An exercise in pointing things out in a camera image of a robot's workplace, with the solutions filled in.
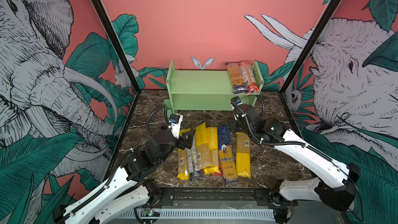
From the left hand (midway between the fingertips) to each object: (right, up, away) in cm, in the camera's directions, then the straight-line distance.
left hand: (185, 125), depth 66 cm
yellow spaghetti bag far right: (+30, -19, +20) cm, 41 cm away
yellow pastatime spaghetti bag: (+13, -11, +21) cm, 27 cm away
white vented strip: (+32, -41, +4) cm, 53 cm away
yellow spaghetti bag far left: (-3, -27, +13) cm, 30 cm away
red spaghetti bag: (+16, -27, +13) cm, 34 cm away
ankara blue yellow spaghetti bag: (+21, -20, +14) cm, 32 cm away
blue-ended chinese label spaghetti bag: (+27, +19, +14) cm, 36 cm away
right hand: (+20, +4, +5) cm, 21 cm away
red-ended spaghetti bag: (+33, +18, +12) cm, 40 cm away
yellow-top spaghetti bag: (+8, -16, +15) cm, 24 cm away
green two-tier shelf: (+9, +17, +17) cm, 26 cm away
